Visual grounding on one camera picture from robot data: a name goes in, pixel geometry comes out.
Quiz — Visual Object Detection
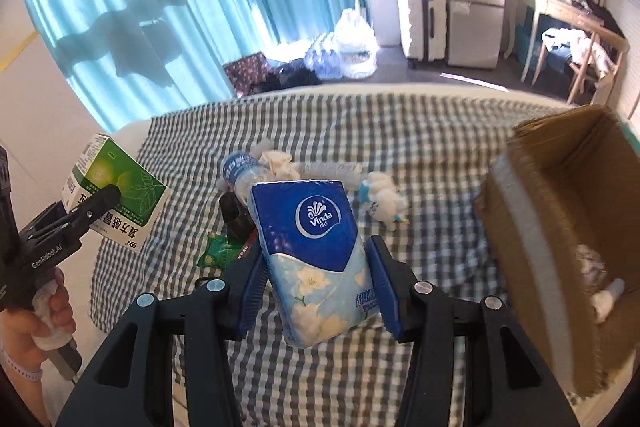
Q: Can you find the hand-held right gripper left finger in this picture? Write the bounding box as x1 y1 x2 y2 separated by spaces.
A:
55 252 268 427

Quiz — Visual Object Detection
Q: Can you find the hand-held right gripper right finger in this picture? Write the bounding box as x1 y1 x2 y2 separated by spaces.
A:
365 234 568 427

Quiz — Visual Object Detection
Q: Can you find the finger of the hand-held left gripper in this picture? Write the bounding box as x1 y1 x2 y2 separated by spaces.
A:
60 183 123 234

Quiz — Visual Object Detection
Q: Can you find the green medicine box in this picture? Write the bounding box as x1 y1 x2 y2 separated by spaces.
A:
61 133 172 253

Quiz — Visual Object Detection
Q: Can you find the blue tissue pack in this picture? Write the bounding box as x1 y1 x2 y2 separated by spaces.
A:
248 178 386 348

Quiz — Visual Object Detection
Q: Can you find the brown cardboard box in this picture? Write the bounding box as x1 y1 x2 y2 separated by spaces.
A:
474 104 636 400

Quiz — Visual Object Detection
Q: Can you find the person's left forearm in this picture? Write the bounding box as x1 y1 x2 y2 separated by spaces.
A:
0 349 52 427

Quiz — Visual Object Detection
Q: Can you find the person's left hand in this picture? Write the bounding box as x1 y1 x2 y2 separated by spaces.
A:
0 268 77 370

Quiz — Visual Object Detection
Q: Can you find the green snack packet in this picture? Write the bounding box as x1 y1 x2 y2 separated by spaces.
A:
196 232 241 269

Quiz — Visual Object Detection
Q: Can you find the black plastic object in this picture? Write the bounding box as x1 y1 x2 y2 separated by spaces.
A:
218 192 258 243

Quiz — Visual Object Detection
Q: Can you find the white blue plush toy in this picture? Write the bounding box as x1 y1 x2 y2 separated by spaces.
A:
357 171 411 225

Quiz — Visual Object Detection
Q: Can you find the white patterned wristband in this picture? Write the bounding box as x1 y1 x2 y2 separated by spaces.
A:
0 349 45 383

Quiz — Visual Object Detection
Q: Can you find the clear plastic water bottle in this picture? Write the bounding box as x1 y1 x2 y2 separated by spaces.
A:
220 151 365 210

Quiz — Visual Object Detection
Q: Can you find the white crumpled tissue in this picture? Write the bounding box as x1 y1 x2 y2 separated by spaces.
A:
250 139 301 182

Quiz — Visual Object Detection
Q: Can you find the checkered bed sheet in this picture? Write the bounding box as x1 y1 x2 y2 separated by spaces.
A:
90 92 576 427

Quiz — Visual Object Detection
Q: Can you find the dark floral bag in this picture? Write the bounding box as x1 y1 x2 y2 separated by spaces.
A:
222 52 273 98

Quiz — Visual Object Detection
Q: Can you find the black cloth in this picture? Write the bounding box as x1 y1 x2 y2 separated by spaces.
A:
250 67 323 95

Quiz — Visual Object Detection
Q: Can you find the white cloth wad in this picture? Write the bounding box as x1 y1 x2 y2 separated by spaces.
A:
575 244 626 323

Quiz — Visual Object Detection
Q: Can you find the pack of water bottles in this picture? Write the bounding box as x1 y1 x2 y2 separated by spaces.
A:
304 34 346 80

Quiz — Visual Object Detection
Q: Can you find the large clear water jug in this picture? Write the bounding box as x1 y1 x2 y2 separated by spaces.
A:
332 9 378 78

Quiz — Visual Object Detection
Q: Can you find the white suitcase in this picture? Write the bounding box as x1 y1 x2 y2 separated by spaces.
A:
395 0 448 68

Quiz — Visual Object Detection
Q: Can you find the silver small fridge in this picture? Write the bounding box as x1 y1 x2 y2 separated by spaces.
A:
442 0 508 70

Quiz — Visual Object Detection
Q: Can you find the wooden chair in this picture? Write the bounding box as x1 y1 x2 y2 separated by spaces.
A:
530 27 628 105

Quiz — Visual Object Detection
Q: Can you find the clothes pile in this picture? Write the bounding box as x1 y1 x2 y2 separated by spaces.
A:
542 27 618 75

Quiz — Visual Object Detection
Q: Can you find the wooden dressing table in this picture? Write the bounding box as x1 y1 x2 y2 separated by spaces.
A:
502 0 621 78

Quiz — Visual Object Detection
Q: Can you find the black bag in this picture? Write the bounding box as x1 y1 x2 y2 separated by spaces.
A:
582 0 621 28

